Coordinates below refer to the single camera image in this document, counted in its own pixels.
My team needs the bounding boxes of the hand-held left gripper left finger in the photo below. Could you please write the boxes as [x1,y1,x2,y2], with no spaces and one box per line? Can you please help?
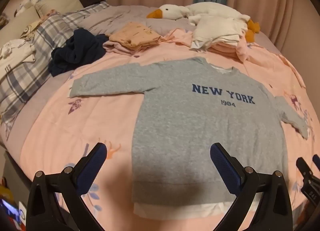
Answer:
[26,142,108,231]

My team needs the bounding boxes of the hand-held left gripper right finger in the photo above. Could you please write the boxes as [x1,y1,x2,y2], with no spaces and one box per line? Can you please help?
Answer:
[210,142,293,231]

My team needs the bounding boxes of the grey printed sweatshirt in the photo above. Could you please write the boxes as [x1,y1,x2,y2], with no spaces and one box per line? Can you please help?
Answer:
[69,57,309,218]

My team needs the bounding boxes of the pink printed duvet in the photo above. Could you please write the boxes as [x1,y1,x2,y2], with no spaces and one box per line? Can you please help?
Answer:
[20,28,320,231]

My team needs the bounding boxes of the colourful box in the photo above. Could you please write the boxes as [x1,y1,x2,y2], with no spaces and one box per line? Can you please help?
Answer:
[0,176,25,231]

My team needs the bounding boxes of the navy crumpled garment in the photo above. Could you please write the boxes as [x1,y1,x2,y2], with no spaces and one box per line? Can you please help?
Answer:
[48,28,110,78]

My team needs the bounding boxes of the pink rumpled blanket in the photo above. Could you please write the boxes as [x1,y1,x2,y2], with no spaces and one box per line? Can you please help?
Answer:
[207,35,252,63]

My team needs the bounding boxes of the mauve folded garment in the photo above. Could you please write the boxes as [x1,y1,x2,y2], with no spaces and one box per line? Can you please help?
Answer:
[102,38,150,54]

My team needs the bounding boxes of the white printed garment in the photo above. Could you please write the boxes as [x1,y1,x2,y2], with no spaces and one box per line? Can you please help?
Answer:
[0,38,37,81]

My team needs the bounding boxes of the peach printed folded garment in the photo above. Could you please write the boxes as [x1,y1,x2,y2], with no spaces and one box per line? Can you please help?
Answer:
[109,22,162,48]

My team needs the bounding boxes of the pink crumpled garment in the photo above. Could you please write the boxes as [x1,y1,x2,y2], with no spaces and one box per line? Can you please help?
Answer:
[161,28,195,46]

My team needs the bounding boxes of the white folded garment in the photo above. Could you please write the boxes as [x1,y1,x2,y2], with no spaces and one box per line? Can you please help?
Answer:
[189,16,247,51]

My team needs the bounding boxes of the cartoon printed pillow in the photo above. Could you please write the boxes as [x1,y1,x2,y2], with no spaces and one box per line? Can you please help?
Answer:
[20,18,44,39]

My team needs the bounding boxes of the white goose plush toy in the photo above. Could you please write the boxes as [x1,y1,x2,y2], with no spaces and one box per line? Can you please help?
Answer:
[146,1,260,43]

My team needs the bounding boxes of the small white plush toy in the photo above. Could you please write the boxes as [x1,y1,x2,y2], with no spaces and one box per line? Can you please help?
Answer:
[14,0,42,17]

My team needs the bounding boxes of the grey bed frame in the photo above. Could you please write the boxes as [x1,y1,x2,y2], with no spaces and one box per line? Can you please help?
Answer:
[4,151,33,196]

